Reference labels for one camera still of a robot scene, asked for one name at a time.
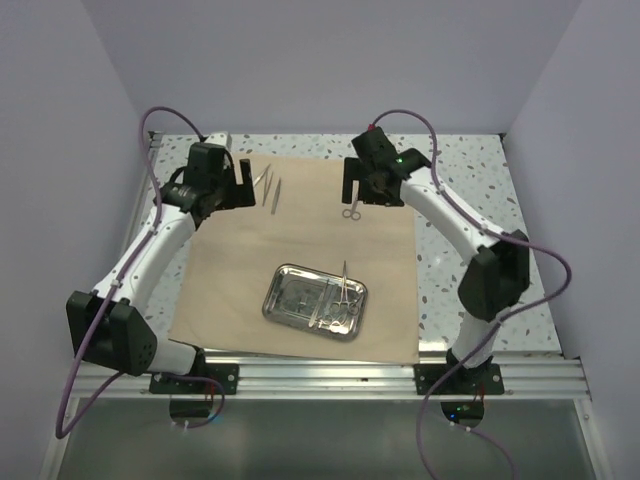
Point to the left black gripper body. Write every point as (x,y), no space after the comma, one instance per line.
(225,187)

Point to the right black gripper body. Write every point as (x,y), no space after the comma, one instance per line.
(369,195)

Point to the steel tweezers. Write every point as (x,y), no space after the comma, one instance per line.
(267,186)
(276,196)
(261,175)

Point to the straight steel scissors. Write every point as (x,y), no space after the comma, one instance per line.
(351,212)

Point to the beige cloth wrap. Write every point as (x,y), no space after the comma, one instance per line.
(234,254)

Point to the steel instrument tray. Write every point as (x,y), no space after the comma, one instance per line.
(292,296)

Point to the curved steel scissors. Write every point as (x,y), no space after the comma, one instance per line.
(335,316)

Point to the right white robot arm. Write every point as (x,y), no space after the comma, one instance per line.
(497,263)

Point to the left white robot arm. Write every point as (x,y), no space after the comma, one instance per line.
(176,218)

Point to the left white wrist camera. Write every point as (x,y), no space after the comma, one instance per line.
(222,139)

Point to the aluminium left side rail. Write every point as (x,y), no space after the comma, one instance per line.
(135,200)

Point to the aluminium rail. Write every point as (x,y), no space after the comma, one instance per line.
(524,377)
(135,200)

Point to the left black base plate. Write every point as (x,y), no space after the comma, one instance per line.
(204,379)

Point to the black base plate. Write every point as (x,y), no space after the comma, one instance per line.
(204,379)
(462,382)

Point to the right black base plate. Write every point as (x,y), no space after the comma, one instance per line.
(462,382)

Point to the aluminium front rail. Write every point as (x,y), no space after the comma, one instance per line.
(524,377)

